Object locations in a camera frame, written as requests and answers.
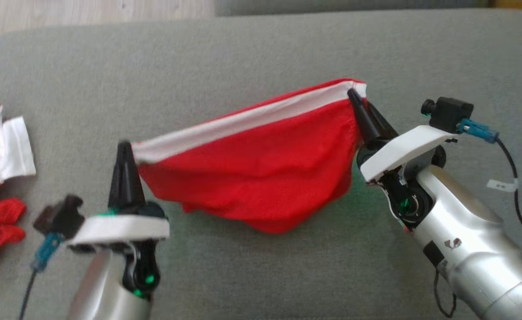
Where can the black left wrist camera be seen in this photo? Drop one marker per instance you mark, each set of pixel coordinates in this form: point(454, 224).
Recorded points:
point(61, 218)

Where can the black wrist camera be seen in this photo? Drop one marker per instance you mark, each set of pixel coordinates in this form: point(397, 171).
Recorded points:
point(449, 111)
point(61, 218)

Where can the blue right camera connector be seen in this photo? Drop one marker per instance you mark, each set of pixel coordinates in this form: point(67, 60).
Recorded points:
point(478, 130)

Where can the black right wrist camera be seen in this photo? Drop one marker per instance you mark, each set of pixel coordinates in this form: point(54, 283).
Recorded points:
point(449, 111)

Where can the red shorts white waistband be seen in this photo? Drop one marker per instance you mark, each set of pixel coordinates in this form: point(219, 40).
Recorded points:
point(260, 173)

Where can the yellow sofa back cushion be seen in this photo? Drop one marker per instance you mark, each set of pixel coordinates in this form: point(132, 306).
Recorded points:
point(518, 3)

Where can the large grey sofa seat cushion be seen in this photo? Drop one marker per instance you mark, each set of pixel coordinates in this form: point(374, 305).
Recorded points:
point(260, 44)

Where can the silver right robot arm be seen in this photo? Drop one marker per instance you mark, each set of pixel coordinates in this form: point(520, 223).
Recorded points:
point(474, 240)

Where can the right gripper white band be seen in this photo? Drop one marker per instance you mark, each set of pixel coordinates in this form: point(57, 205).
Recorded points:
point(403, 151)

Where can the blue left camera connector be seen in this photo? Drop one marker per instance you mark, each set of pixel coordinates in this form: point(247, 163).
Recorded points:
point(47, 251)

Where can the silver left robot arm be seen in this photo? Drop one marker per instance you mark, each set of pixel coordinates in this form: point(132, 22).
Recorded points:
point(101, 293)

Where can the blue camera connector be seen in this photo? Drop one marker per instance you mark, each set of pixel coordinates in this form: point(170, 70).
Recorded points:
point(478, 130)
point(47, 251)

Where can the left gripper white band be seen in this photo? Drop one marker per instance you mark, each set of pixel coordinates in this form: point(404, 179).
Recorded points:
point(123, 229)

